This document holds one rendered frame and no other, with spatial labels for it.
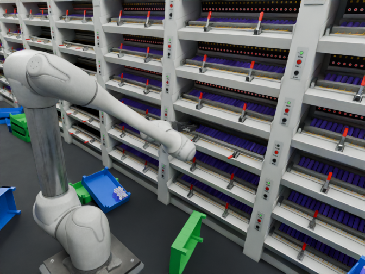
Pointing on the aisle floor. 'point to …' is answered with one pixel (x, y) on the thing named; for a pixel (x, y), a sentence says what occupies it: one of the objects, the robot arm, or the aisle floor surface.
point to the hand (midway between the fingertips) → (193, 125)
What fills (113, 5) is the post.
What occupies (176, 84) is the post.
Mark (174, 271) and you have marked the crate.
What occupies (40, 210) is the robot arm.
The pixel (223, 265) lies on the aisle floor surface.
